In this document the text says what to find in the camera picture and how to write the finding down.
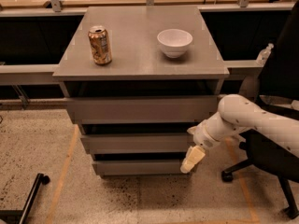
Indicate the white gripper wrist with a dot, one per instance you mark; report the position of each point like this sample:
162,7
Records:
202,138

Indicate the grey drawer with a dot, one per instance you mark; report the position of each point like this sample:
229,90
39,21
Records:
147,167
136,143
141,109

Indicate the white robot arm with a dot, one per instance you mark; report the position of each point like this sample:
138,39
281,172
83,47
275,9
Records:
236,114

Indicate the grey top drawer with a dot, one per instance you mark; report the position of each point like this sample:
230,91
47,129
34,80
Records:
141,109

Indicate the grey bottom drawer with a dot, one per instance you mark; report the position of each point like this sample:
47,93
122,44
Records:
147,167

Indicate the grey drawer cabinet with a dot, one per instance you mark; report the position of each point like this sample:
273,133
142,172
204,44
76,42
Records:
135,88

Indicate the black office chair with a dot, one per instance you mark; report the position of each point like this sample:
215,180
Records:
279,77

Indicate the white ceramic bowl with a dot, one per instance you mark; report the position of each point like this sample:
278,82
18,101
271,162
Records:
174,42

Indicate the clear plastic bottle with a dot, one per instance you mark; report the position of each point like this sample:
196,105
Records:
264,55

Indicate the gold soda can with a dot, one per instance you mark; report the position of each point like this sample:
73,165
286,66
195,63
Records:
100,45

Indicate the black wheeled stand leg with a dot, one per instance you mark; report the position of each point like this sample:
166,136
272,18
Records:
20,216

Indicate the grey metal railing frame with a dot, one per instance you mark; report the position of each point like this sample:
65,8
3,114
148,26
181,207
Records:
28,72

